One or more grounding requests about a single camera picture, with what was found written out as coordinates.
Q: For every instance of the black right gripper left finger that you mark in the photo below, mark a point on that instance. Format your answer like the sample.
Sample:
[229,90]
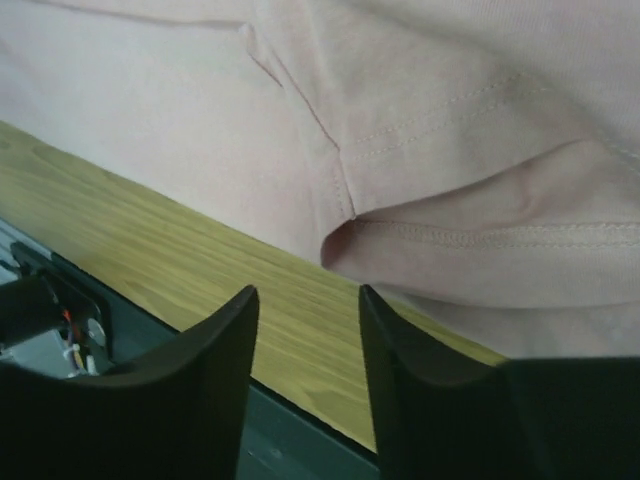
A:
[176,412]

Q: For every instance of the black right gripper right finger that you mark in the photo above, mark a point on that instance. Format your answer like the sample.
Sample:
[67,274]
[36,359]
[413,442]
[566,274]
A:
[438,414]

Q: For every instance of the dusty pink graphic t-shirt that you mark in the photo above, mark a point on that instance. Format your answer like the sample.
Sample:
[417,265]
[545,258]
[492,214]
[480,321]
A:
[478,159]

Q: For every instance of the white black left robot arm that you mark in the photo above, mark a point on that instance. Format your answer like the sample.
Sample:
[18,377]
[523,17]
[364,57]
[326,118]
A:
[44,299]

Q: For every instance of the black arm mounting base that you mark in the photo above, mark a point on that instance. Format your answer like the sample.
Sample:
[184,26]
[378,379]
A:
[278,440]

